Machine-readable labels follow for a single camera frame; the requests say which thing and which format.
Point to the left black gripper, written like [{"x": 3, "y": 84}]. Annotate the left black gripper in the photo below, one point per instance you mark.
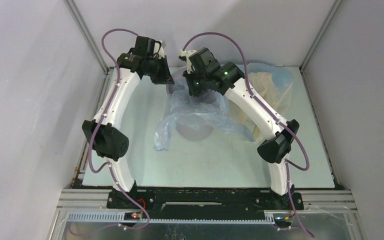
[{"x": 165, "y": 78}]

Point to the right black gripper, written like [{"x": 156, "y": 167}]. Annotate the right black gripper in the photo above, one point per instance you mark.
[{"x": 196, "y": 87}]

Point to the light blue trash bag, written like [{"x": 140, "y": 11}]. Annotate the light blue trash bag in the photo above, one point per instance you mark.
[{"x": 216, "y": 114}]

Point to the grey plastic trash bin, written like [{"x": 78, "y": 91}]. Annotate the grey plastic trash bin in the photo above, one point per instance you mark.
[{"x": 189, "y": 125}]

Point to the clear bag with yellow rim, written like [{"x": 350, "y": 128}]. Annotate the clear bag with yellow rim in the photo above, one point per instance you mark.
[{"x": 275, "y": 85}]

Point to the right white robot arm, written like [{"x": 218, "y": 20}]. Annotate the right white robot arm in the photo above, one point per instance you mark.
[{"x": 229, "y": 81}]

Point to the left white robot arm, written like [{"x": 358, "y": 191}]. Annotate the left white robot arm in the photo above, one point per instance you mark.
[{"x": 103, "y": 133}]

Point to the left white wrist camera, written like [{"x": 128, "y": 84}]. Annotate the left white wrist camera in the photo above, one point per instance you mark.
[{"x": 159, "y": 49}]

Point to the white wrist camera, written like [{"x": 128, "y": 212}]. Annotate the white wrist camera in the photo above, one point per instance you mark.
[
  {"x": 159, "y": 49},
  {"x": 185, "y": 55}
]

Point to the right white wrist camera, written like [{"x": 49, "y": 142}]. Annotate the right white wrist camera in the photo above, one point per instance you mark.
[{"x": 185, "y": 55}]

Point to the left aluminium frame post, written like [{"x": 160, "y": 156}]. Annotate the left aluminium frame post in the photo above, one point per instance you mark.
[{"x": 86, "y": 34}]

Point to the aluminium frame post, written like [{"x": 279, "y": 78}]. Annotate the aluminium frame post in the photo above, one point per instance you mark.
[
  {"x": 86, "y": 34},
  {"x": 320, "y": 34}
]

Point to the right aluminium frame post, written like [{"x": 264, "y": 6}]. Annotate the right aluminium frame post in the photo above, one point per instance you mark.
[{"x": 320, "y": 34}]

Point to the grey slotted cable duct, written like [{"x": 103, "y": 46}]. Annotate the grey slotted cable duct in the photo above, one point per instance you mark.
[{"x": 121, "y": 218}]

